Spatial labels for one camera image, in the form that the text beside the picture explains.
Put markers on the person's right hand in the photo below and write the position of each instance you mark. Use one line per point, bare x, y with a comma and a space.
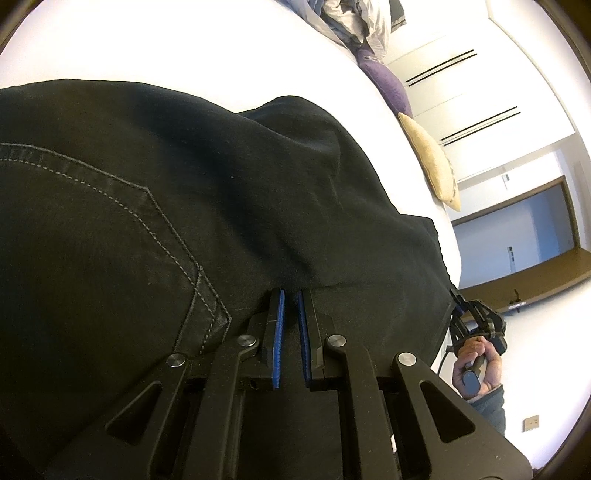
493, 374

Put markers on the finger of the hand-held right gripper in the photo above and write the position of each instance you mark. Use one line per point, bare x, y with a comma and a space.
457, 300

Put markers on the wall socket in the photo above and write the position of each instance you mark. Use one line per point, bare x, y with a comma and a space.
531, 422

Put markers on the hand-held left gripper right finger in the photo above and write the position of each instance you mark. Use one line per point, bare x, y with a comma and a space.
304, 341

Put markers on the bed with white sheet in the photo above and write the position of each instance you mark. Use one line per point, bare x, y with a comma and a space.
184, 46

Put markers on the black denim pants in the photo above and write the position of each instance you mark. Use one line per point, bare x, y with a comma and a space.
138, 194

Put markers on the purple pillow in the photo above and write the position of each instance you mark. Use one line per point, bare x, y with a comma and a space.
385, 81

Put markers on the white wardrobe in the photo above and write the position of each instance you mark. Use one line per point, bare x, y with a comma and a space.
466, 99

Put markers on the rolled grey white duvet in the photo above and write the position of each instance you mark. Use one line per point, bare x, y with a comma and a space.
364, 21

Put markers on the wooden desk alcove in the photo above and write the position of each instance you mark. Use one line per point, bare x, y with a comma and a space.
512, 279

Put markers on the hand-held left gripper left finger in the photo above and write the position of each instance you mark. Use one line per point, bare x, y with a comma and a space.
277, 341

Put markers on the person's right forearm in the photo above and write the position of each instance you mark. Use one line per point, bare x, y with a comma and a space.
490, 410

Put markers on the yellow pillow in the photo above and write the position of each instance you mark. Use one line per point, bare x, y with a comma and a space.
431, 159

